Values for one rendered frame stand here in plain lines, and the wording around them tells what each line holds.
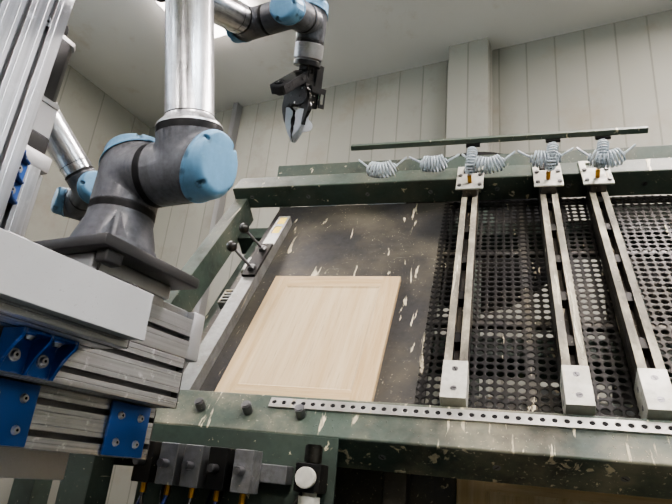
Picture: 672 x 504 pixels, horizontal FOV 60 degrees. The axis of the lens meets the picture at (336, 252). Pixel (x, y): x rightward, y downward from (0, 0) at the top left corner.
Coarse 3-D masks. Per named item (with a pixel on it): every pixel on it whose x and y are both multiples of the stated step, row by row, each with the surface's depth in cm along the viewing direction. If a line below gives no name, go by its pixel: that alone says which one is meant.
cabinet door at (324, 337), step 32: (288, 288) 193; (320, 288) 190; (352, 288) 187; (384, 288) 184; (256, 320) 181; (288, 320) 179; (320, 320) 176; (352, 320) 174; (384, 320) 171; (256, 352) 168; (288, 352) 166; (320, 352) 164; (352, 352) 162; (384, 352) 162; (224, 384) 158; (256, 384) 157; (288, 384) 155; (320, 384) 153; (352, 384) 151
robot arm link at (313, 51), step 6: (300, 42) 148; (306, 42) 147; (312, 42) 147; (300, 48) 148; (306, 48) 147; (312, 48) 147; (318, 48) 148; (294, 54) 150; (300, 54) 148; (306, 54) 147; (312, 54) 148; (318, 54) 149; (318, 60) 149
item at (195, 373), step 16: (288, 224) 230; (272, 240) 218; (272, 256) 213; (240, 288) 194; (240, 304) 187; (224, 320) 180; (208, 336) 174; (224, 336) 176; (208, 352) 168; (192, 368) 163; (208, 368) 166; (192, 384) 158
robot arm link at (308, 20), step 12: (276, 0) 136; (288, 0) 135; (300, 0) 137; (264, 12) 140; (276, 12) 137; (288, 12) 135; (300, 12) 137; (312, 12) 142; (264, 24) 141; (276, 24) 140; (288, 24) 139; (300, 24) 140; (312, 24) 144
